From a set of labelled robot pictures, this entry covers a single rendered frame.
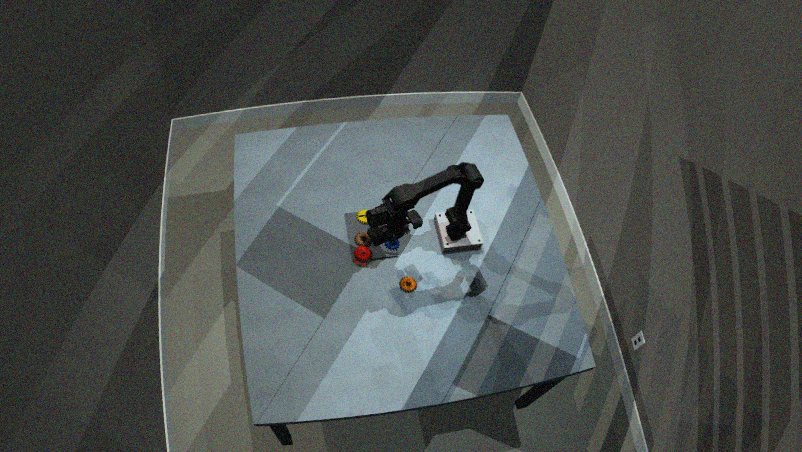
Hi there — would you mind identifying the dark blue gear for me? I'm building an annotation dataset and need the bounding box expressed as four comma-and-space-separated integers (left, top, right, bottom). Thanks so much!
384, 236, 400, 251

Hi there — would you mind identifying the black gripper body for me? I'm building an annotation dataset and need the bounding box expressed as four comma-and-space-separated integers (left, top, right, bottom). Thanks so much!
367, 210, 423, 246

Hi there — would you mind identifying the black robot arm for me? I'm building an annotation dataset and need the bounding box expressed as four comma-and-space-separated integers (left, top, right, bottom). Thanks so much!
366, 162, 484, 241

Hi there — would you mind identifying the orange gear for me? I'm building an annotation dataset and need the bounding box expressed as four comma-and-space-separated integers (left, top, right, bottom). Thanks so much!
399, 276, 417, 292

